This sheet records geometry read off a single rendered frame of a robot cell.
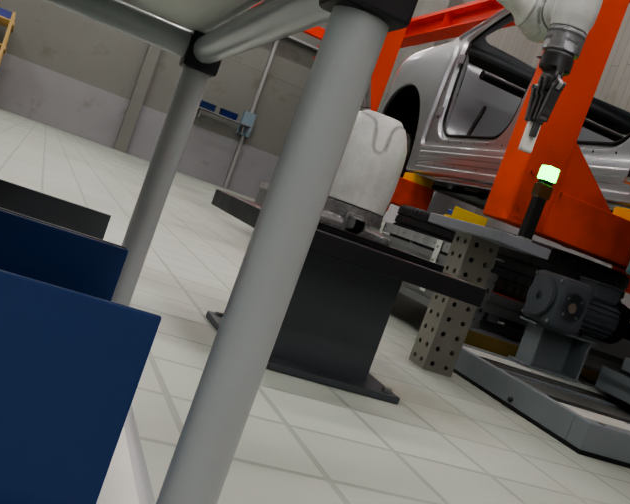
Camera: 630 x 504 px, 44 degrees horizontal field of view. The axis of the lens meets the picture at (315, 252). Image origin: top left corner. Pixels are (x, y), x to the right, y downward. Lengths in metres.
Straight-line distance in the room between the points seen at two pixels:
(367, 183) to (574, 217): 1.32
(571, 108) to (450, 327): 0.92
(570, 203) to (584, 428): 1.06
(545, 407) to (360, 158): 0.85
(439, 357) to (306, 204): 2.03
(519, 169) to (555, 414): 0.98
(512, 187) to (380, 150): 1.12
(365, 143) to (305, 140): 1.36
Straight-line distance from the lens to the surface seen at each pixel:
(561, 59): 1.95
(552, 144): 2.81
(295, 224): 0.36
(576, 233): 2.91
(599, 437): 2.05
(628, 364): 2.82
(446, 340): 2.37
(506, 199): 2.77
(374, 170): 1.71
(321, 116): 0.36
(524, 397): 2.23
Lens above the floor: 0.34
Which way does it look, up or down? 3 degrees down
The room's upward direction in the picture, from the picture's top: 20 degrees clockwise
